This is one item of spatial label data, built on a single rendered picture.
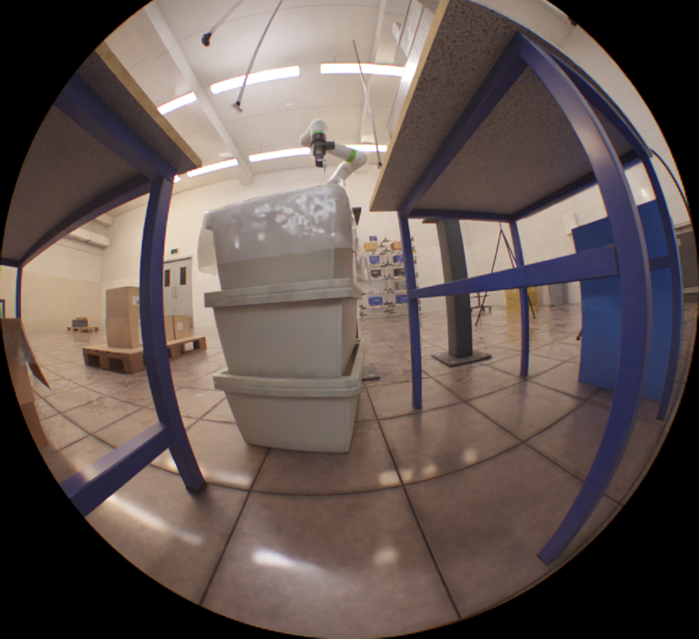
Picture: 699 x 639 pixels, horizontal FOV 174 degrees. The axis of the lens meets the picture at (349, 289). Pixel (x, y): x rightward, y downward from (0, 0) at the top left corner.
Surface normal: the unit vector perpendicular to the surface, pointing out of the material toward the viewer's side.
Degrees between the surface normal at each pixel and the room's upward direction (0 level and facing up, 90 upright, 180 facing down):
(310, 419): 96
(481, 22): 180
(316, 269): 96
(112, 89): 180
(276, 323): 96
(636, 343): 90
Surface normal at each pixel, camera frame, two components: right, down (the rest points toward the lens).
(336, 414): -0.08, 0.05
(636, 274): -0.99, 0.07
